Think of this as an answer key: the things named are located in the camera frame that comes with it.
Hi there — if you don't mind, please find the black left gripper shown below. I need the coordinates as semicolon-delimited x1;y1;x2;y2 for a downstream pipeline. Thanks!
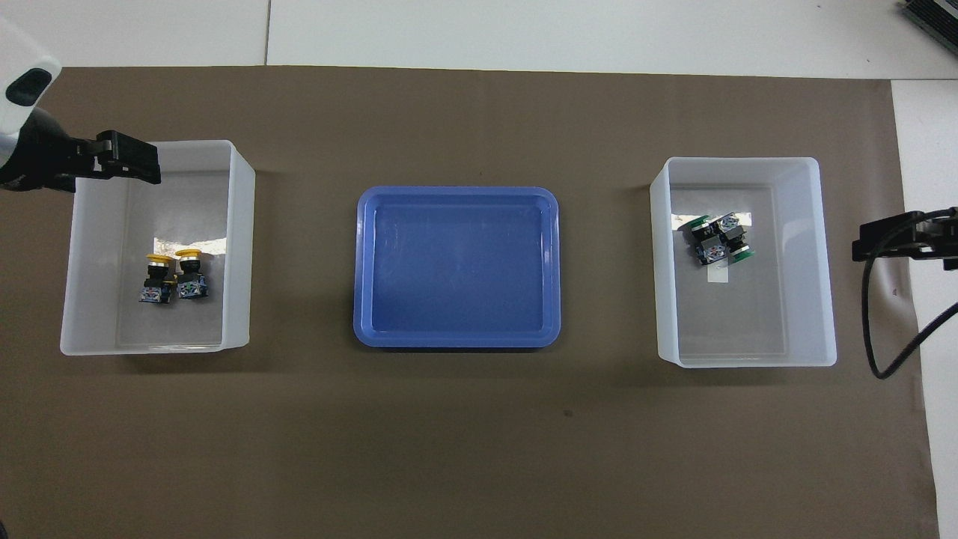
0;109;162;194

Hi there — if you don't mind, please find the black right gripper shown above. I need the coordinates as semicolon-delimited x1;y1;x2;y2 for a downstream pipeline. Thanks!
852;207;958;272

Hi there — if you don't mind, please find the brown paper table mat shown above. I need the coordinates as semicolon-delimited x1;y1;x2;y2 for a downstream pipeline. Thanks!
0;66;940;539

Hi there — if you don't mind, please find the green push button switch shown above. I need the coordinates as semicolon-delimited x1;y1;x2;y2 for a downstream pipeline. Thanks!
680;215;725;267
711;213;757;264

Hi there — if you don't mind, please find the translucent white plastic box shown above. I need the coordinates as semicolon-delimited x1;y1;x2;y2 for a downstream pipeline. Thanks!
60;140;256;356
649;156;838;368

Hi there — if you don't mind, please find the dark grey ribbed device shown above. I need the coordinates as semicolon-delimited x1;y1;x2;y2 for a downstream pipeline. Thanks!
900;0;958;42

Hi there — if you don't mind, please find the yellow push button switch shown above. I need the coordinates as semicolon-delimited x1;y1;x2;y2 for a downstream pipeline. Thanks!
174;249;209;302
138;253;176;305

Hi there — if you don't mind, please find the blue plastic tray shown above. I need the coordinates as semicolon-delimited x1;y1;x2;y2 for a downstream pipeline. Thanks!
353;186;561;350

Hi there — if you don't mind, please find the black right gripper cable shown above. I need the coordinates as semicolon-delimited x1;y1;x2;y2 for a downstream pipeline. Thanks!
861;213;958;380

